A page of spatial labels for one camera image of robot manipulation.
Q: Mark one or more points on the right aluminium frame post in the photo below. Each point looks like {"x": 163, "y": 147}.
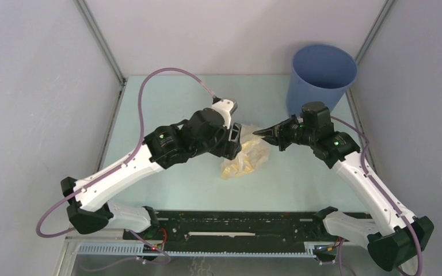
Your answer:
{"x": 374, "y": 30}

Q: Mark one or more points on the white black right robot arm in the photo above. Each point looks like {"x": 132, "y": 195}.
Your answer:
{"x": 396, "y": 235}

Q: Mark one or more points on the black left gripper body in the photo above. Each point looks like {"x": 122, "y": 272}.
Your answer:
{"x": 220, "y": 145}

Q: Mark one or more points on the aluminium frame post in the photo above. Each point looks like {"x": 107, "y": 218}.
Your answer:
{"x": 100, "y": 39}
{"x": 374, "y": 30}

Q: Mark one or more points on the blue plastic trash bin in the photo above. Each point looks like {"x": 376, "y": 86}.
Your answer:
{"x": 320, "y": 72}

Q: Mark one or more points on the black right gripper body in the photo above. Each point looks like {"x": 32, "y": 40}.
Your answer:
{"x": 294, "y": 133}

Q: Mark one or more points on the left aluminium frame post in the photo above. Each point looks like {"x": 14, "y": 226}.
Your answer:
{"x": 100, "y": 39}

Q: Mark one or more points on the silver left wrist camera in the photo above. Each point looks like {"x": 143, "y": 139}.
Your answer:
{"x": 226, "y": 108}

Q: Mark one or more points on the translucent cream plastic trash bag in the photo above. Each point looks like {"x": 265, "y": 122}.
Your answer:
{"x": 254, "y": 153}

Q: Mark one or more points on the white slotted cable duct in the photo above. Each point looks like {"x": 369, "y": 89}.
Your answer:
{"x": 306, "y": 250}

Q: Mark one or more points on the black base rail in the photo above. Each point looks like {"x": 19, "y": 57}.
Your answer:
{"x": 182, "y": 229}

